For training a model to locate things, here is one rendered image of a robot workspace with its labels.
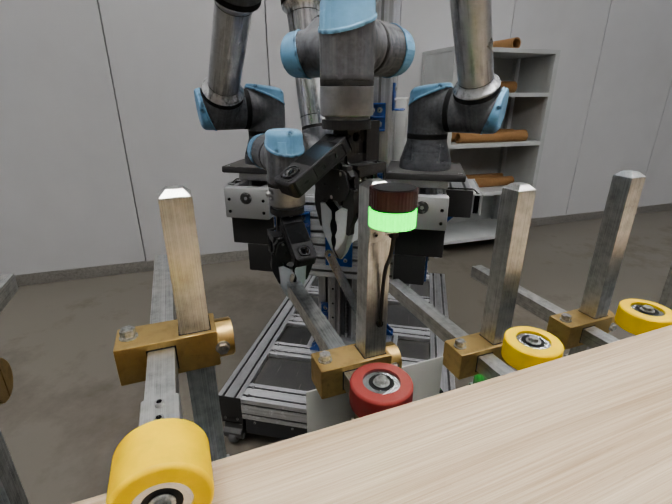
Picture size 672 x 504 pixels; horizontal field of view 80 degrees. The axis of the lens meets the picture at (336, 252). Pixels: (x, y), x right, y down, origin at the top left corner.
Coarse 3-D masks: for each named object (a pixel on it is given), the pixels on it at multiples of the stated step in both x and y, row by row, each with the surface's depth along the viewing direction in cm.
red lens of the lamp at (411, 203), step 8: (376, 192) 48; (384, 192) 47; (408, 192) 47; (416, 192) 48; (376, 200) 48; (384, 200) 47; (392, 200) 47; (400, 200) 47; (408, 200) 47; (416, 200) 48; (376, 208) 48; (384, 208) 48; (392, 208) 47; (400, 208) 47; (408, 208) 48
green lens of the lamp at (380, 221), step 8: (416, 208) 50; (368, 216) 51; (376, 216) 49; (384, 216) 48; (392, 216) 48; (400, 216) 48; (408, 216) 48; (416, 216) 50; (368, 224) 51; (376, 224) 49; (384, 224) 48; (392, 224) 48; (400, 224) 48; (408, 224) 48
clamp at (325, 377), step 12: (336, 348) 63; (348, 348) 63; (396, 348) 64; (312, 360) 62; (336, 360) 60; (348, 360) 60; (360, 360) 60; (372, 360) 61; (384, 360) 62; (396, 360) 63; (312, 372) 63; (324, 372) 58; (336, 372) 59; (324, 384) 59; (336, 384) 60; (324, 396) 60
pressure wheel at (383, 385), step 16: (368, 368) 53; (384, 368) 53; (400, 368) 53; (352, 384) 50; (368, 384) 50; (384, 384) 50; (400, 384) 50; (352, 400) 50; (368, 400) 48; (384, 400) 47; (400, 400) 48
